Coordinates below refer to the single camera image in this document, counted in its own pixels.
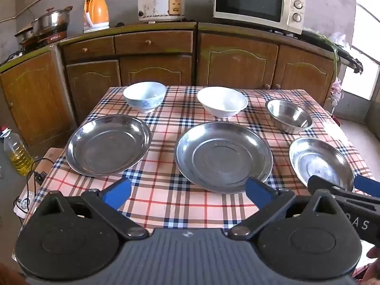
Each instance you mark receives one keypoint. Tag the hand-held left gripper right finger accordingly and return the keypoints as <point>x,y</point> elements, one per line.
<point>256,191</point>

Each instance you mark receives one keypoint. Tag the reddish brown clothing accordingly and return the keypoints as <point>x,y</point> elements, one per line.
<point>9,276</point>

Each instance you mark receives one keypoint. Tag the plain white bowl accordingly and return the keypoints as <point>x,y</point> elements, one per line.
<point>222,102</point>

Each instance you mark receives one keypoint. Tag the bright window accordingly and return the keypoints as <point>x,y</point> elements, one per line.
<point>365,50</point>

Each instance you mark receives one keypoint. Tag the wooden cabinet with drawers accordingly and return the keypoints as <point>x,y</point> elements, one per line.
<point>154,71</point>

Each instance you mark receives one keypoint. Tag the pink hanging cloth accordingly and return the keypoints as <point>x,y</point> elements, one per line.
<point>337,89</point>

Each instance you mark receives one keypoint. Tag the black gas stove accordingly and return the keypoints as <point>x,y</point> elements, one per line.
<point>326,40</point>

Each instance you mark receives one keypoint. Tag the plaid tablecloth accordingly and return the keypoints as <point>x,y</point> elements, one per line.
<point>166,190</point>

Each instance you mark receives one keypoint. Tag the red bag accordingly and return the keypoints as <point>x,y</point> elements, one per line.
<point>334,118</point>

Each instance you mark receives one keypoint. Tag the steel pot with lid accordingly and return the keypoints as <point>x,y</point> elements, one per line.
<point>50,20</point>

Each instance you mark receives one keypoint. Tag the red induction cooker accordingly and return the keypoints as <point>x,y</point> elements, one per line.
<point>55,37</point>

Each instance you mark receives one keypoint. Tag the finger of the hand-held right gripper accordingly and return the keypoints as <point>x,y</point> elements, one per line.
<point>326,185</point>
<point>368,182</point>

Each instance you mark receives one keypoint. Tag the cooking oil bottle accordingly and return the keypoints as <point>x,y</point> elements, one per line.
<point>19,157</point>

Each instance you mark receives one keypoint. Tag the stainless steel bowl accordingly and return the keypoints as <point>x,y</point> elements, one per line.
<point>289,118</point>

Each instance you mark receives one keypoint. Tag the cream microwave oven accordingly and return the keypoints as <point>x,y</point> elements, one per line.
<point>249,1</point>

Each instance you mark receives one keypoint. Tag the small stainless steel plate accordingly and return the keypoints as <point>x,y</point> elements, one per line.
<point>320,163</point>

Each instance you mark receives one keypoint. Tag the white power strip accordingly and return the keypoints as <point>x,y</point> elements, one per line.
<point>23,203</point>

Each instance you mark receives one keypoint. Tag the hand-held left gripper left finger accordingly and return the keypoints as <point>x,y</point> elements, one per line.
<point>120,191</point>

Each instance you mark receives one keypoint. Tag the blue patterned white bowl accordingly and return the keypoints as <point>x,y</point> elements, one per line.
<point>144,98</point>

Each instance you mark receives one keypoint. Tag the person's right hand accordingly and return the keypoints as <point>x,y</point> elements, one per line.
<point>374,252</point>

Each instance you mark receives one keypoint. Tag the black power adapter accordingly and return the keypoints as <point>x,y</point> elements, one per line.
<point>39,177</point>

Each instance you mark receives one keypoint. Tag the orange electric kettle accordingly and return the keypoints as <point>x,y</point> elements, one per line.
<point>98,13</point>

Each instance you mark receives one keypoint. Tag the long green leaf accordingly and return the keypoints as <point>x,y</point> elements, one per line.
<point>335,59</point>

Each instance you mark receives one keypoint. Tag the small steel pot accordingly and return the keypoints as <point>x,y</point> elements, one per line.
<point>26,35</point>

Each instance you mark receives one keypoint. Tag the cardboard box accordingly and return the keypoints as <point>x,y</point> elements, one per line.
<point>52,156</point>

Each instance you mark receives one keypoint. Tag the wooden two-door cabinet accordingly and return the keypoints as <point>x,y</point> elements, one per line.
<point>237,62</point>

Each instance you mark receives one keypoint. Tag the white plastic bag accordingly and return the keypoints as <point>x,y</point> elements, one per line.
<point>338,40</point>

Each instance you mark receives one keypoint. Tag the white rice cooker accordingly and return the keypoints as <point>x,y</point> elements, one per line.
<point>161,3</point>

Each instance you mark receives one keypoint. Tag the medium stainless steel plate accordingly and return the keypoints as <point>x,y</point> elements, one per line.
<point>108,145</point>

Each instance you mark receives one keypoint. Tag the wooden corner cabinet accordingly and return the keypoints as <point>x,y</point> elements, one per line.
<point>32,101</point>

